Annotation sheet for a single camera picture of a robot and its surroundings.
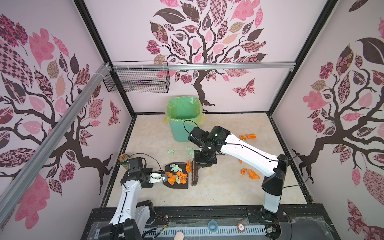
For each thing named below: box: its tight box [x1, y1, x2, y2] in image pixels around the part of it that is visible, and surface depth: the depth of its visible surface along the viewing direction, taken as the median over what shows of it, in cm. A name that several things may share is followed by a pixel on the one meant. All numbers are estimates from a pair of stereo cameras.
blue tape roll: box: [207, 220, 218, 232], surface depth 72 cm
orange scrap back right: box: [246, 133, 257, 140], surface depth 108 cm
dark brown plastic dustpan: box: [163, 162, 189, 189], surface depth 87 cm
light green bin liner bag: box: [163, 96, 206, 126], surface depth 97 cm
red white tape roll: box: [237, 222, 246, 233], surface depth 72 cm
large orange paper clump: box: [165, 171, 188, 185], surface depth 86 cm
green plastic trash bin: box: [167, 96, 202, 143], surface depth 97 cm
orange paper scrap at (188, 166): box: [185, 160, 192, 173], surface depth 89 cm
